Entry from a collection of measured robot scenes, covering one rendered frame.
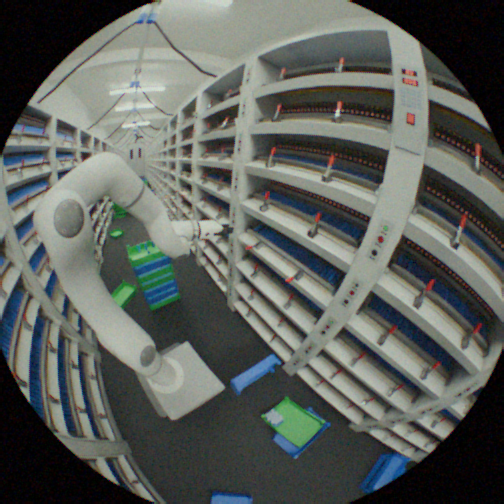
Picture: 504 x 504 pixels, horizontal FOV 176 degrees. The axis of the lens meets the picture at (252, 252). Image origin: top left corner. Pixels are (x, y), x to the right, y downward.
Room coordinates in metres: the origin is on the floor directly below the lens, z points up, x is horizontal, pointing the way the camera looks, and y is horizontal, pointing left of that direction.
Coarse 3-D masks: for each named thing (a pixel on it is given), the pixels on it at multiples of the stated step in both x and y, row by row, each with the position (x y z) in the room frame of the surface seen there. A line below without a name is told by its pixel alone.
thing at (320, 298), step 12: (240, 228) 0.83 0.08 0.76; (252, 228) 0.86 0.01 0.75; (240, 240) 0.81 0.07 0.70; (252, 240) 0.77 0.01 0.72; (252, 252) 0.73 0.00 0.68; (264, 252) 0.68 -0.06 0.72; (276, 264) 0.60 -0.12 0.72; (288, 276) 0.53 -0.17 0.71; (300, 288) 0.48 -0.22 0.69; (312, 288) 0.46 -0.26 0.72; (336, 288) 0.42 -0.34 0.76; (312, 300) 0.43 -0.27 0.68; (324, 300) 0.40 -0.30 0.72
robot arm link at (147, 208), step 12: (144, 192) 0.35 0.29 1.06; (132, 204) 0.32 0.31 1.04; (144, 204) 0.35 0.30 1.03; (156, 204) 0.39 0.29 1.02; (144, 216) 0.35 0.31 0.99; (156, 216) 0.39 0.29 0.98; (156, 228) 0.38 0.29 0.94; (168, 228) 0.40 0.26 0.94; (156, 240) 0.38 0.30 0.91; (168, 240) 0.39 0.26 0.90; (180, 240) 0.42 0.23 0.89; (168, 252) 0.39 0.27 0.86; (180, 252) 0.42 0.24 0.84
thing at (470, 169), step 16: (448, 128) 0.34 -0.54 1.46; (432, 144) 0.31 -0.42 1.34; (448, 144) 0.34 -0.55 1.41; (464, 144) 0.29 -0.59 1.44; (432, 160) 0.29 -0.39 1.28; (448, 160) 0.25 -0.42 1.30; (464, 160) 0.24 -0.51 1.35; (480, 160) 0.24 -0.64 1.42; (496, 160) 0.18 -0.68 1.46; (448, 176) 0.25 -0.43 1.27; (464, 176) 0.21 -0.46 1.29; (480, 176) 0.17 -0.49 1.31; (496, 176) 0.18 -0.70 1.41; (480, 192) 0.17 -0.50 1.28; (496, 192) 0.13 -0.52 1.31; (496, 208) 0.12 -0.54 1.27
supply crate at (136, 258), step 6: (150, 240) 0.93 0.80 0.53; (132, 246) 0.82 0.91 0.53; (144, 246) 0.89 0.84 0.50; (150, 246) 0.92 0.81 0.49; (156, 246) 0.94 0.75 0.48; (132, 252) 0.81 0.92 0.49; (138, 252) 0.82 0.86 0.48; (144, 252) 0.84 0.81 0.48; (150, 252) 0.85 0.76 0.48; (156, 252) 0.80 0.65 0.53; (162, 252) 0.83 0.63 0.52; (132, 258) 0.74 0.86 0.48; (138, 258) 0.70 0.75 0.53; (144, 258) 0.73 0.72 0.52; (150, 258) 0.76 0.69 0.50; (156, 258) 0.79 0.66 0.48; (132, 264) 0.66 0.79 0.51; (138, 264) 0.69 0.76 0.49
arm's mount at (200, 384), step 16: (176, 352) 0.25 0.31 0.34; (192, 352) 0.28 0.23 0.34; (192, 368) 0.19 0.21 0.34; (208, 368) 0.21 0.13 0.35; (192, 384) 0.11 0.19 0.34; (208, 384) 0.13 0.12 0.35; (160, 400) -0.02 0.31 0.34; (176, 400) 0.01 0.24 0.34; (192, 400) 0.03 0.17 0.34; (176, 416) -0.07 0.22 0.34
